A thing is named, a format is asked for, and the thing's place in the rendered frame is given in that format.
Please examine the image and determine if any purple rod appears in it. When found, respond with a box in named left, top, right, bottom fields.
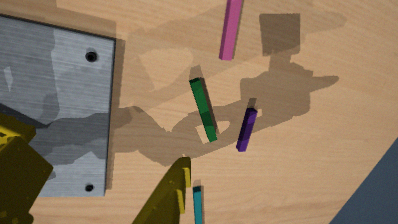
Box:
left=236, top=108, right=258, bottom=152

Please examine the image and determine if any green rod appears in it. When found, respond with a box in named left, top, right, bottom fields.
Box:
left=189, top=77, right=217, bottom=142

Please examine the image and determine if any pink rod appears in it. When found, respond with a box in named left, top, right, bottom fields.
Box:
left=219, top=0, right=242, bottom=61

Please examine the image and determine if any turquoise rod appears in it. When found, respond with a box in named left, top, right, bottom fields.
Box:
left=193, top=186, right=202, bottom=224

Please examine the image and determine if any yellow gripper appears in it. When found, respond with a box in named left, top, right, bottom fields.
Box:
left=132, top=157, right=191, bottom=224

